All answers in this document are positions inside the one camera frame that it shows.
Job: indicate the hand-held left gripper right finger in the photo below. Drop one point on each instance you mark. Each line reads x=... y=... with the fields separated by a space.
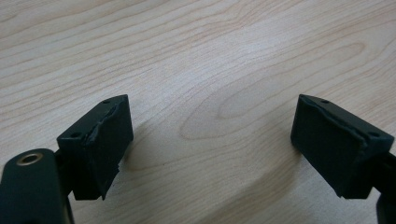
x=333 y=146

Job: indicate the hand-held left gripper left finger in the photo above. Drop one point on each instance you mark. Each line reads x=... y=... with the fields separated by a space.
x=102 y=146

